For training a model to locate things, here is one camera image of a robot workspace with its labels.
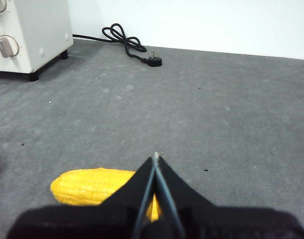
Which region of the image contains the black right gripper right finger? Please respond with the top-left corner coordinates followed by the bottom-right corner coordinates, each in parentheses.
top-left (156, 155), bottom-right (304, 239)

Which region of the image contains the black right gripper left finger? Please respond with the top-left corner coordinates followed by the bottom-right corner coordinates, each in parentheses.
top-left (6, 156), bottom-right (155, 239)

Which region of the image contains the white toaster oven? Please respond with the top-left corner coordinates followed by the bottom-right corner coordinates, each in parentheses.
top-left (0, 0), bottom-right (74, 82)

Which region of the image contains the yellow corn cob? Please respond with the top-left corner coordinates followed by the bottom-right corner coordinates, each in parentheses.
top-left (49, 168), bottom-right (162, 222)

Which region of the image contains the black power cable with plug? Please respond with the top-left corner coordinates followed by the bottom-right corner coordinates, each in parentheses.
top-left (72, 23), bottom-right (163, 68)

